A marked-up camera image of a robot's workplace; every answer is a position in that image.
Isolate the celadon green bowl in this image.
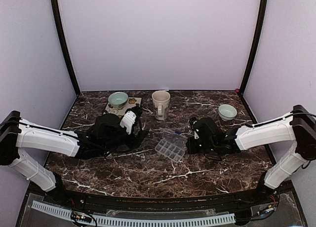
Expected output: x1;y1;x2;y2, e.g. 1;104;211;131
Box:
218;104;237;121
108;92;128;109

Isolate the black left frame post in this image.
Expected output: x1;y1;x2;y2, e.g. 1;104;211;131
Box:
50;0;81;96

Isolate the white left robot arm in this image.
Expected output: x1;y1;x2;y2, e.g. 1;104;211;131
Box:
0;108;148;205

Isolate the black right frame post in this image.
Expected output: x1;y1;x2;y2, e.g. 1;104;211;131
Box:
238;0;269;96

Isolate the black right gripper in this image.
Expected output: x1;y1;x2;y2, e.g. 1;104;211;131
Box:
187;136;217;154

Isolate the beige ceramic mug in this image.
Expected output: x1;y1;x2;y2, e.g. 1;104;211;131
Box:
152;90;171;120

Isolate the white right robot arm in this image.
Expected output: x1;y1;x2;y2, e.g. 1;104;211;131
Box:
186;105;316;204

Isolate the black frame post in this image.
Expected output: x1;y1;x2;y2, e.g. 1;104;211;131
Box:
50;0;81;96
238;0;269;96

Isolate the right celadon green bowl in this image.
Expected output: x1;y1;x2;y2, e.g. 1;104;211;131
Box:
218;104;237;121

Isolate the left celadon green bowl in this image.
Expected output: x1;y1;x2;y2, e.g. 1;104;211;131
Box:
108;92;128;109

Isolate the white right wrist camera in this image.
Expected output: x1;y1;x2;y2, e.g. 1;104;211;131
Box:
189;117;197;132

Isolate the floral square coaster tile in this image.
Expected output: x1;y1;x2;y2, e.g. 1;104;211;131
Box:
103;97;142;117

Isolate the black front table rail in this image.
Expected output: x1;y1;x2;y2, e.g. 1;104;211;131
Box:
63;180;272;212

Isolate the white slotted cable duct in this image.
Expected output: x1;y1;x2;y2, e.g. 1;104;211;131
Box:
32;200;236;226

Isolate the clear plastic pill organizer box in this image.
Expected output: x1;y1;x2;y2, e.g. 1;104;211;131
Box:
155;129;187;163

